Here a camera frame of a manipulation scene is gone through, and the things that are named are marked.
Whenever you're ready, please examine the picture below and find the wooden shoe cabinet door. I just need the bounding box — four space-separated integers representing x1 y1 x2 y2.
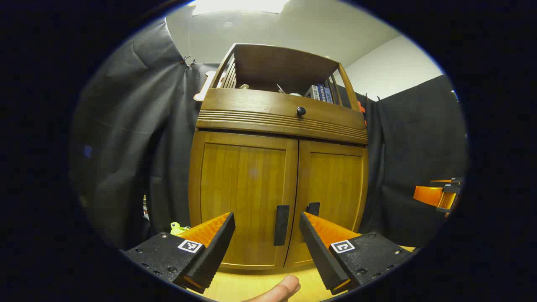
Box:
285 140 370 268
189 130 299 269

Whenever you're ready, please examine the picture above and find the black backdrop cloth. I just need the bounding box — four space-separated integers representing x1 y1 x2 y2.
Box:
69 19 219 250
336 75 468 248

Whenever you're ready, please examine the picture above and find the ceiling light panel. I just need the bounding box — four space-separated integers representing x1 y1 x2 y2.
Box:
191 0 290 16

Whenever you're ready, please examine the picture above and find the light wooden board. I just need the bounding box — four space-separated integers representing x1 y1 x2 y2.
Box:
193 71 227 102

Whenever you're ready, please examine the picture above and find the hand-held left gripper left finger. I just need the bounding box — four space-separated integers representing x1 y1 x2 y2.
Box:
122 212 236 294

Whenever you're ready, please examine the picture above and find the wooden double-door shoe cabinet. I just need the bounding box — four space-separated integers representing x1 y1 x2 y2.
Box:
188 43 370 271

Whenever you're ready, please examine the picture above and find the row of blue white books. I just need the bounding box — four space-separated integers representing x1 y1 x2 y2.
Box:
306 84 334 104

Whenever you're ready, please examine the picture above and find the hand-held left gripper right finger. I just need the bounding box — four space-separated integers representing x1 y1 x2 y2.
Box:
299 212 416 295

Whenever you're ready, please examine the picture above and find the wooden cabinet drawer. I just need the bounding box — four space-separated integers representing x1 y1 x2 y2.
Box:
196 88 369 145

